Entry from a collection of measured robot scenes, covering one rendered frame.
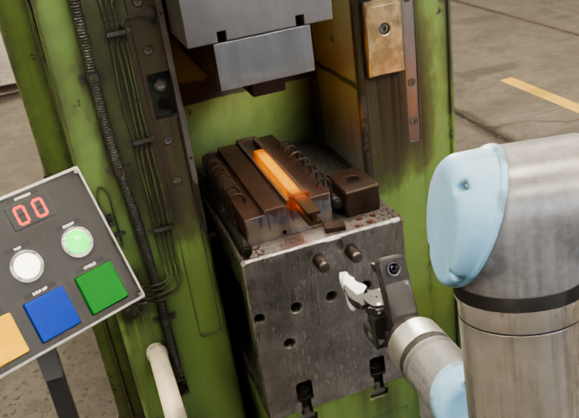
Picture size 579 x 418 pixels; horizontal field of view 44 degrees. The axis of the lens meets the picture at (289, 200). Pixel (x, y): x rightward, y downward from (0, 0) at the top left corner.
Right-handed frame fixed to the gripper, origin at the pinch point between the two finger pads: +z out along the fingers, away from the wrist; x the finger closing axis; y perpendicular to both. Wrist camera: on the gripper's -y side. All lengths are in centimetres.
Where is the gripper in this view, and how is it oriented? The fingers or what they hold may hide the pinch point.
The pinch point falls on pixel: (358, 268)
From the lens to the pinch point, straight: 129.6
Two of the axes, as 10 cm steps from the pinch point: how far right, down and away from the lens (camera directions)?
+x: 9.4, -2.6, 2.4
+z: -3.2, -3.9, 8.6
